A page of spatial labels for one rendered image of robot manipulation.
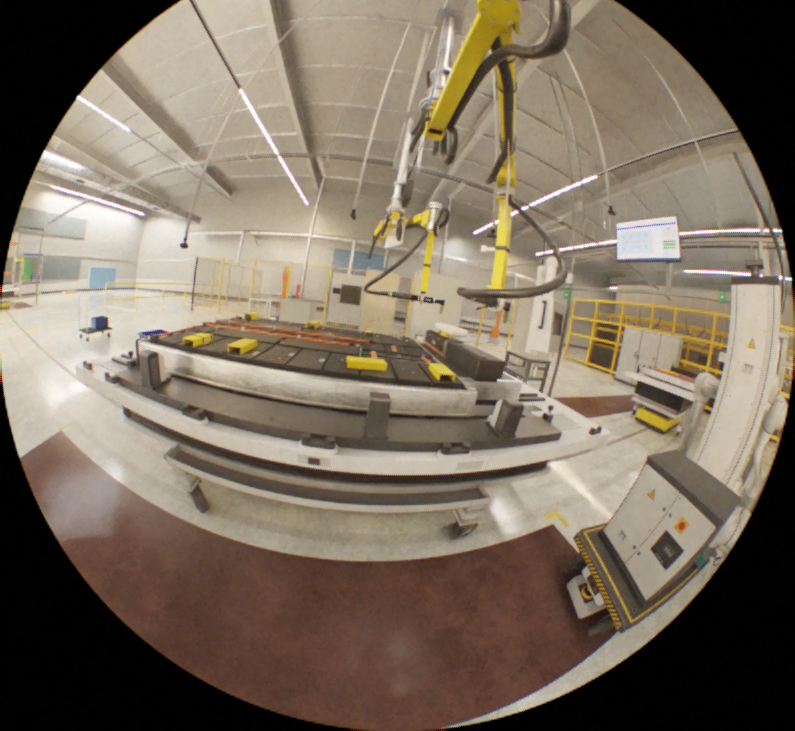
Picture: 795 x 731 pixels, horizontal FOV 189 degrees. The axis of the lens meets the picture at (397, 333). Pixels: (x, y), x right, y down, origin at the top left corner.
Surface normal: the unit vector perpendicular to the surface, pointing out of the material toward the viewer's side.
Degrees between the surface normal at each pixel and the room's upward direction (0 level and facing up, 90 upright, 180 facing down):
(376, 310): 90
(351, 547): 0
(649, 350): 90
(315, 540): 0
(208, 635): 0
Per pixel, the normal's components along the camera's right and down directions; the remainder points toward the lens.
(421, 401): 0.14, 0.15
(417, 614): 0.15, -0.98
